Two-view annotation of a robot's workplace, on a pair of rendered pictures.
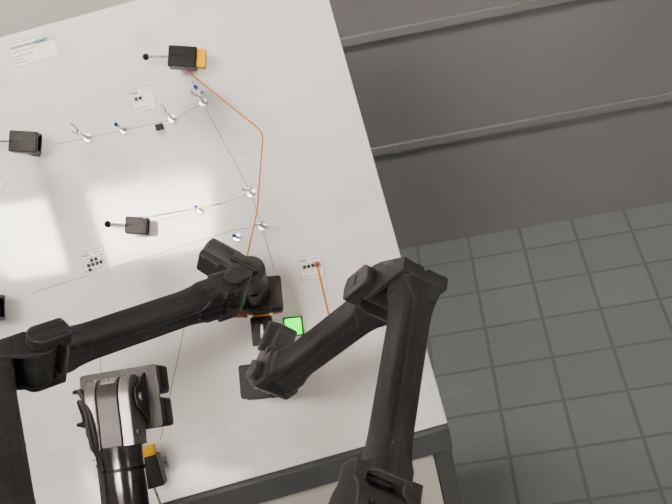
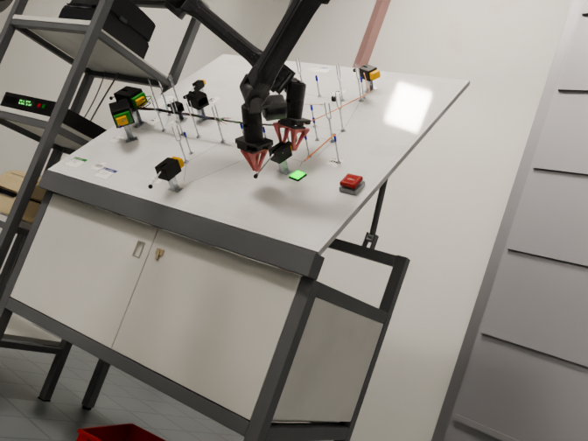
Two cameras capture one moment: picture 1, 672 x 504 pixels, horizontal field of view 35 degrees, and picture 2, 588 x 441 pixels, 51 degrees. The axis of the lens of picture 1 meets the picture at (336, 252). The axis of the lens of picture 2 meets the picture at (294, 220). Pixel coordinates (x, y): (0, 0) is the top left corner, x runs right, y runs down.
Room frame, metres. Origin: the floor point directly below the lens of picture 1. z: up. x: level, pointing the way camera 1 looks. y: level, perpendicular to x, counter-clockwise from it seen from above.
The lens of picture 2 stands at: (0.17, -0.95, 0.73)
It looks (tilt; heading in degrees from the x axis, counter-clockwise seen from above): 7 degrees up; 34
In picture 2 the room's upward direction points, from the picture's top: 20 degrees clockwise
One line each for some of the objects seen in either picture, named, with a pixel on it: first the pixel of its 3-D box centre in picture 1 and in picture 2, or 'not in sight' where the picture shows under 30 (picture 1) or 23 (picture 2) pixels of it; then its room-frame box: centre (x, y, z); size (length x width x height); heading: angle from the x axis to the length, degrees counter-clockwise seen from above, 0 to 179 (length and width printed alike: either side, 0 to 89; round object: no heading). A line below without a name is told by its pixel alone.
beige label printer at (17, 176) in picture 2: not in sight; (36, 199); (1.68, 1.28, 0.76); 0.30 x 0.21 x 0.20; 5
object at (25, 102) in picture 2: not in sight; (59, 121); (1.67, 1.33, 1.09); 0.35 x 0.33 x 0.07; 91
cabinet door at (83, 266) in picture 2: not in sight; (80, 264); (1.56, 0.73, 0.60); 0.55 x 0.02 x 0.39; 91
